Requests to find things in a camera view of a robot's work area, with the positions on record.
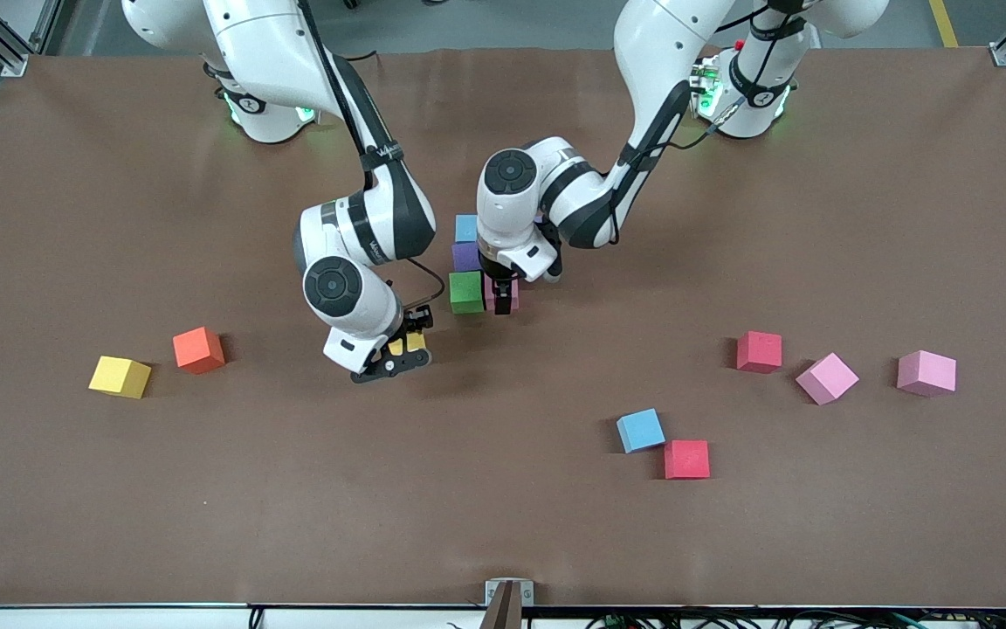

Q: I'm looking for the pink foam block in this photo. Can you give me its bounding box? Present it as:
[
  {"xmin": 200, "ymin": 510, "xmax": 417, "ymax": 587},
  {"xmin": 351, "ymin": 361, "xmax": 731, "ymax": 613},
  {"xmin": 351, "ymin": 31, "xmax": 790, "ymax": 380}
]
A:
[
  {"xmin": 484, "ymin": 278, "xmax": 521, "ymax": 315},
  {"xmin": 896, "ymin": 350, "xmax": 958, "ymax": 398},
  {"xmin": 796, "ymin": 352, "xmax": 860, "ymax": 406}
]

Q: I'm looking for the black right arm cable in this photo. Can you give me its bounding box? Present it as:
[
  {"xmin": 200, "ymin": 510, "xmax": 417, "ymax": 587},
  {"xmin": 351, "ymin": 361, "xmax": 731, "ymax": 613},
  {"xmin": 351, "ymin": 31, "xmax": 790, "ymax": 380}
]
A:
[{"xmin": 385, "ymin": 257, "xmax": 448, "ymax": 308}]

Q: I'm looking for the red foam block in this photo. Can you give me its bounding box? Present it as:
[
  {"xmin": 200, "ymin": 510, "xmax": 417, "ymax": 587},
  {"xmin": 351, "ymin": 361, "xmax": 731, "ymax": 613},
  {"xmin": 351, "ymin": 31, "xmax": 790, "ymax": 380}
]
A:
[
  {"xmin": 737, "ymin": 331, "xmax": 782, "ymax": 375},
  {"xmin": 665, "ymin": 439, "xmax": 711, "ymax": 480}
]

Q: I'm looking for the orange foam block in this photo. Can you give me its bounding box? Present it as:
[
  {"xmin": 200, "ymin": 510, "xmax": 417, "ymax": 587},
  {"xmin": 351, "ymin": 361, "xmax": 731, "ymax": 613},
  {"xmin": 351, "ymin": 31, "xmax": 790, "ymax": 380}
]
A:
[{"xmin": 173, "ymin": 327, "xmax": 226, "ymax": 375}]

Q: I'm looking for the green foam block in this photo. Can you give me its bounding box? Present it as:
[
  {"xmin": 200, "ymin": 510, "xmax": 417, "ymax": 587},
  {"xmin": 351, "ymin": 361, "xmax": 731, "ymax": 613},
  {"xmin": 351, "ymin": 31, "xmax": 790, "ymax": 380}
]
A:
[{"xmin": 449, "ymin": 271, "xmax": 486, "ymax": 315}]

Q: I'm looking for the metal table edge bracket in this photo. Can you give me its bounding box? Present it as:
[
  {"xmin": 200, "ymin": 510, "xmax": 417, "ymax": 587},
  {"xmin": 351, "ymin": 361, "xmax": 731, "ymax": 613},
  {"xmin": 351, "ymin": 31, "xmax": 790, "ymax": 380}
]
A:
[{"xmin": 479, "ymin": 579, "xmax": 535, "ymax": 629}]

